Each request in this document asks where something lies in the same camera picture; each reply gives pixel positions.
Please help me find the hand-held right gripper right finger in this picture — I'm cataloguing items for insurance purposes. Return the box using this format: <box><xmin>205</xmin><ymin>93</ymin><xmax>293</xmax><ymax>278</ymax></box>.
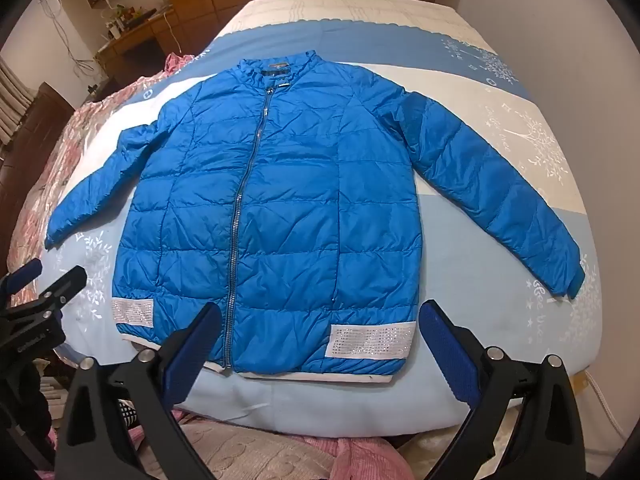
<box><xmin>419</xmin><ymin>300</ymin><xmax>586</xmax><ymax>480</ymax></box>

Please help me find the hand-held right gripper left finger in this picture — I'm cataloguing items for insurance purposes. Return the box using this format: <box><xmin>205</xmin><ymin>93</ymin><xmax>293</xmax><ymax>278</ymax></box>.
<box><xmin>52</xmin><ymin>302</ymin><xmax>223</xmax><ymax>480</ymax></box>

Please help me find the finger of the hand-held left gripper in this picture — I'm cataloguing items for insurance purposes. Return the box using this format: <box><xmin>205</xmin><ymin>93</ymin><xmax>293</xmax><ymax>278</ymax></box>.
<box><xmin>0</xmin><ymin>266</ymin><xmax>88</xmax><ymax>328</ymax></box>
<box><xmin>0</xmin><ymin>259</ymin><xmax>43</xmax><ymax>306</ymax></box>

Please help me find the blue puffer jacket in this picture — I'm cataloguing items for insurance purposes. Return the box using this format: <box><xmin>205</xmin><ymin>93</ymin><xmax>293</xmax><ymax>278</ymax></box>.
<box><xmin>44</xmin><ymin>50</ymin><xmax>586</xmax><ymax>383</ymax></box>

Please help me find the person's left forearm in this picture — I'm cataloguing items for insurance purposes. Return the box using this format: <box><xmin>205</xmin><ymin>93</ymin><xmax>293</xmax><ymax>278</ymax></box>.
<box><xmin>0</xmin><ymin>360</ymin><xmax>55</xmax><ymax>468</ymax></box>

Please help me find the pink floral quilt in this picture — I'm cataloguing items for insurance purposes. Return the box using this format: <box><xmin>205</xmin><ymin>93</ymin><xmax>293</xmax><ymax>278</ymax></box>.
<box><xmin>7</xmin><ymin>52</ymin><xmax>196</xmax><ymax>306</ymax></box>

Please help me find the pink and beige blanket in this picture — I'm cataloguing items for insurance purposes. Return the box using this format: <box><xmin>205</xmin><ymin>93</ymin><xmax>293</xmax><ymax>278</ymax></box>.
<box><xmin>115</xmin><ymin>406</ymin><xmax>453</xmax><ymax>480</ymax></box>

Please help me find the dark wooden furniture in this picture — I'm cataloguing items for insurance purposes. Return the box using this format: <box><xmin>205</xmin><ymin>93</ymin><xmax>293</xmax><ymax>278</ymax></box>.
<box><xmin>0</xmin><ymin>82</ymin><xmax>76</xmax><ymax>281</ymax></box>

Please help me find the beige striped curtain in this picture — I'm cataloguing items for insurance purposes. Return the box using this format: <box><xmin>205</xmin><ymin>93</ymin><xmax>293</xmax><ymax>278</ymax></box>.
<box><xmin>0</xmin><ymin>55</ymin><xmax>36</xmax><ymax>151</ymax></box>

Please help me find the wooden desk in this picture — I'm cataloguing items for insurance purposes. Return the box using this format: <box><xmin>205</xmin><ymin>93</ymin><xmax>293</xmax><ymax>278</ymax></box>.
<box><xmin>95</xmin><ymin>7</ymin><xmax>176</xmax><ymax>88</ymax></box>

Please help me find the blue and white bedsheet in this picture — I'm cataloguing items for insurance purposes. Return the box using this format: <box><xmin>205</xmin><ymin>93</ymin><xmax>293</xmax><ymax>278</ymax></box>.
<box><xmin>7</xmin><ymin>0</ymin><xmax>603</xmax><ymax>433</ymax></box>

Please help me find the white wall cable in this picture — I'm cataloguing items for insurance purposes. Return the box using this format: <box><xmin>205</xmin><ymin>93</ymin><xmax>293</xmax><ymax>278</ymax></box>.
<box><xmin>42</xmin><ymin>0</ymin><xmax>108</xmax><ymax>93</ymax></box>

